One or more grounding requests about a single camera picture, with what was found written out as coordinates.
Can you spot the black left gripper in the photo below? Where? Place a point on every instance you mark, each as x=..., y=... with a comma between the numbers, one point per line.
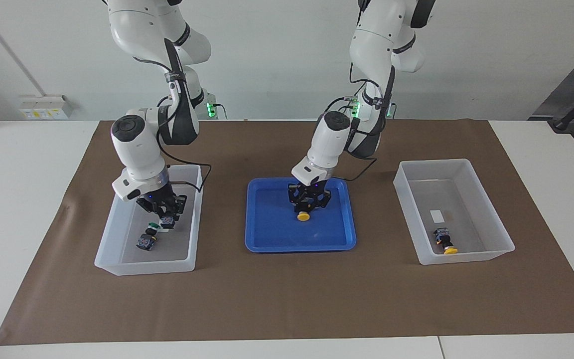
x=309, y=190

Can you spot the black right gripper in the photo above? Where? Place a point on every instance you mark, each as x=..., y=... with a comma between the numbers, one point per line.
x=157, y=197

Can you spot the green push button switch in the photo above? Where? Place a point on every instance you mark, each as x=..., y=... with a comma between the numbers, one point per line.
x=145, y=242
x=167, y=222

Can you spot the yellow push button switch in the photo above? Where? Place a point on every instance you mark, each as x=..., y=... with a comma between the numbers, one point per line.
x=444, y=238
x=303, y=216

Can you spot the blue plastic tray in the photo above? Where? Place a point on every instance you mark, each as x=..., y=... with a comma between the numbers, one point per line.
x=317, y=239

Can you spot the translucent white plastic box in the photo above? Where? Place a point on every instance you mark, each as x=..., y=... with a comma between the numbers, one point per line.
x=471, y=219
x=132, y=259

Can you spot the brown table mat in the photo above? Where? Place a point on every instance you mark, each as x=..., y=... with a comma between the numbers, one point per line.
x=292, y=299

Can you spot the white wall socket box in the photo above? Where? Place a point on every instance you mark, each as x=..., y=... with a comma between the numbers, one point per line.
x=43, y=107

